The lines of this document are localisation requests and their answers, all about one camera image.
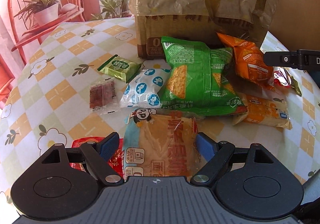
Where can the lined cardboard box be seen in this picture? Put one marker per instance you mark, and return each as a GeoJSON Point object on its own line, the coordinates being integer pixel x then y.
{"type": "Point", "coordinates": [199, 20]}

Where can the wooden board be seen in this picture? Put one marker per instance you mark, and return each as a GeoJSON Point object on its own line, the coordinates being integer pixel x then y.
{"type": "Point", "coordinates": [296, 24]}

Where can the blue white unicorn packet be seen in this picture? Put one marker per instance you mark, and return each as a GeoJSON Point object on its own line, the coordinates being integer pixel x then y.
{"type": "Point", "coordinates": [142, 91]}

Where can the panda bread package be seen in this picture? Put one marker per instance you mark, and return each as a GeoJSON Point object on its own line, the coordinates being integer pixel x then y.
{"type": "Point", "coordinates": [159, 142]}

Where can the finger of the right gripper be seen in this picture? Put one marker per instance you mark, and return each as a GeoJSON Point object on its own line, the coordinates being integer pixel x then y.
{"type": "Point", "coordinates": [301, 59]}

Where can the gold red snack packet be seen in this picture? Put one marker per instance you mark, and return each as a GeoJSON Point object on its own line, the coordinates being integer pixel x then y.
{"type": "Point", "coordinates": [283, 79]}

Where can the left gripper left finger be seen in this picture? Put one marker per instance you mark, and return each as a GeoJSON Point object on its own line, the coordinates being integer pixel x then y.
{"type": "Point", "coordinates": [96, 156]}

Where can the small green snack packet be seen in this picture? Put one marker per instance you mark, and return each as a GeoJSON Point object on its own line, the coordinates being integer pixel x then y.
{"type": "Point", "coordinates": [120, 68]}

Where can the printed room backdrop cloth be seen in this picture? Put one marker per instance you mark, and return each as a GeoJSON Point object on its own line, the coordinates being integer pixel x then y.
{"type": "Point", "coordinates": [26, 23]}

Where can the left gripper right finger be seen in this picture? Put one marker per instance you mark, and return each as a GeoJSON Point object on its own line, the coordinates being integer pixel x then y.
{"type": "Point", "coordinates": [217, 156]}

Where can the orange cracker package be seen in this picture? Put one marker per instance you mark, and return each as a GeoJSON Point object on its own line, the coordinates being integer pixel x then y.
{"type": "Point", "coordinates": [265, 112]}

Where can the red brown jelly packet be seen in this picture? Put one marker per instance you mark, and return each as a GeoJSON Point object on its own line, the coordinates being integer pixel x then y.
{"type": "Point", "coordinates": [103, 97]}

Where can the floral checkered tablecloth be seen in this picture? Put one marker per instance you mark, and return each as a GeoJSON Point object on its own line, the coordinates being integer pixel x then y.
{"type": "Point", "coordinates": [49, 104]}

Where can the orange chips bag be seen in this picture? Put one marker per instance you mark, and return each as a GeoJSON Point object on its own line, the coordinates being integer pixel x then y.
{"type": "Point", "coordinates": [249, 61]}

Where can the green chips bag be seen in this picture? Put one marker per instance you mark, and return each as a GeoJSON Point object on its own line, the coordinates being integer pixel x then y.
{"type": "Point", "coordinates": [198, 82]}

